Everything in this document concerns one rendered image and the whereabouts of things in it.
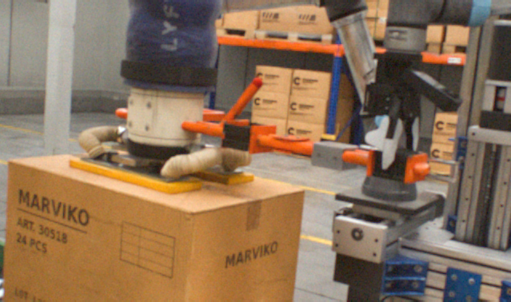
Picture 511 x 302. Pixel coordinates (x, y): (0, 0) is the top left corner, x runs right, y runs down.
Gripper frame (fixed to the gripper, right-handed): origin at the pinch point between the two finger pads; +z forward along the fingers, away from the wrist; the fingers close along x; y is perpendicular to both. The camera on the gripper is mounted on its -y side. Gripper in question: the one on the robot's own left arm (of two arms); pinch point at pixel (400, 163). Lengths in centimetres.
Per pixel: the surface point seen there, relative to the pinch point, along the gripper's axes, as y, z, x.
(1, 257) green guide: 154, 62, -17
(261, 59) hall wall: 624, -7, -788
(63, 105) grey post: 308, 27, -157
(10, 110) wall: 945, 115, -530
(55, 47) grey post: 311, -10, -151
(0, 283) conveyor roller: 144, 67, -11
